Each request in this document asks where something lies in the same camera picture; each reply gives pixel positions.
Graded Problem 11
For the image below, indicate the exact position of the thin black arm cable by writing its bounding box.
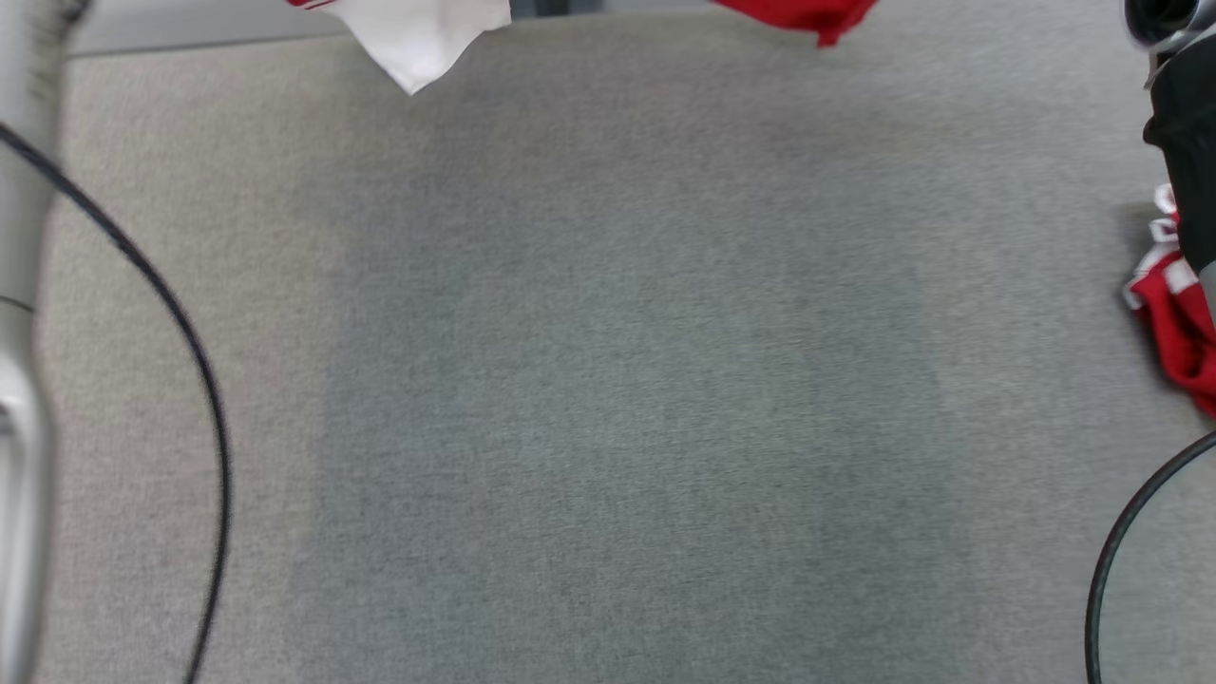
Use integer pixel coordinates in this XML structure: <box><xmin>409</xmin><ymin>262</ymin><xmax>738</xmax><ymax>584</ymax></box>
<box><xmin>1086</xmin><ymin>432</ymin><xmax>1216</xmax><ymax>684</ymax></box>
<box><xmin>0</xmin><ymin>123</ymin><xmax>234</xmax><ymax>684</ymax></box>

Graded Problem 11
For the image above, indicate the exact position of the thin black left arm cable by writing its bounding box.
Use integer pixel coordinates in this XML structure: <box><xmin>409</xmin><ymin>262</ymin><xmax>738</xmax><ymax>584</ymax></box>
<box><xmin>0</xmin><ymin>123</ymin><xmax>234</xmax><ymax>684</ymax></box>

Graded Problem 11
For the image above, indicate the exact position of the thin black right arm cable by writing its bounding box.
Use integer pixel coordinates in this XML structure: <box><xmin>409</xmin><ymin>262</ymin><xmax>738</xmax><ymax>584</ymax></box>
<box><xmin>1086</xmin><ymin>432</ymin><xmax>1216</xmax><ymax>684</ymax></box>

